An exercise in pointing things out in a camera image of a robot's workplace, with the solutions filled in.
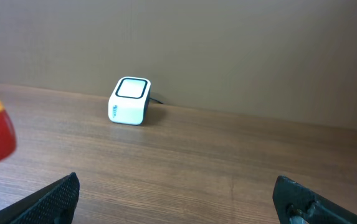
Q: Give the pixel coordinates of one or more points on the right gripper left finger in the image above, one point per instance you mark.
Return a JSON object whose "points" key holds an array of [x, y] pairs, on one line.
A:
{"points": [[53, 204]]}

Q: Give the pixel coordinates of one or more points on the white barcode scanner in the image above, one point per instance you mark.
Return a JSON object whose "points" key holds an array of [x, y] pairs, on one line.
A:
{"points": [[129, 101]]}

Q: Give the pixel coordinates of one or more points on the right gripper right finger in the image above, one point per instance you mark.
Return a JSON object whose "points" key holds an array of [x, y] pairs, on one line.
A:
{"points": [[295, 203]]}

